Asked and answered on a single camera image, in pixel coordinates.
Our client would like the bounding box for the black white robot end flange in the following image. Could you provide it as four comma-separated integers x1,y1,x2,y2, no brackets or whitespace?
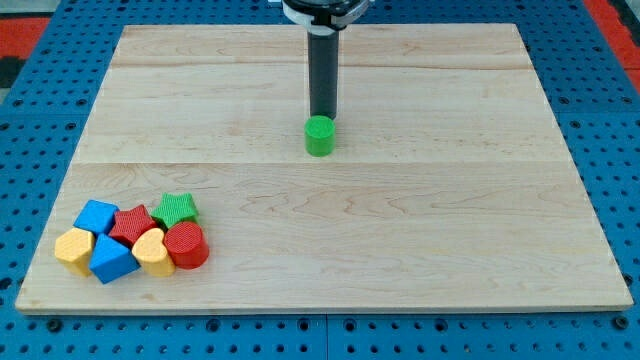
282,0,371,29

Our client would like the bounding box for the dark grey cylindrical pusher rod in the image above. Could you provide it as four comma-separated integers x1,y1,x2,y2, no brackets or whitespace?
307,32,340,119

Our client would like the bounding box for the green cylinder block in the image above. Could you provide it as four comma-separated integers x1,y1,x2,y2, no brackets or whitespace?
304,115,336,157

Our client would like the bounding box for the green star block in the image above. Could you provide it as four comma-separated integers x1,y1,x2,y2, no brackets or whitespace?
151,193,199,229

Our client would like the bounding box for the red star block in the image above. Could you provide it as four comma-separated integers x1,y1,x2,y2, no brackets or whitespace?
108,205,157,248

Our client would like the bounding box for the light wooden board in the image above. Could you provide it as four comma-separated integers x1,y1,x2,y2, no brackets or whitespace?
15,23,633,315

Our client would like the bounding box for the red cylinder block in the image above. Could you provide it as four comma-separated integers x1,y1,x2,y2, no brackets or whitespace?
164,221,210,270

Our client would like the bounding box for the yellow heart block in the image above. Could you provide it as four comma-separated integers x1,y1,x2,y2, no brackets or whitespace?
132,228,176,277

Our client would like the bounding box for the blue cube block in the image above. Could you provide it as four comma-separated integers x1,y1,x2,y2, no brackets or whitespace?
73,199,119,234

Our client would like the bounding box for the blue triangular prism block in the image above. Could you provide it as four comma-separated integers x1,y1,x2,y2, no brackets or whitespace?
89,234,140,284

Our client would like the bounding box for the yellow hexagon block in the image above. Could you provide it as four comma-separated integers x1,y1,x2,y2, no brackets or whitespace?
54,227,95,277

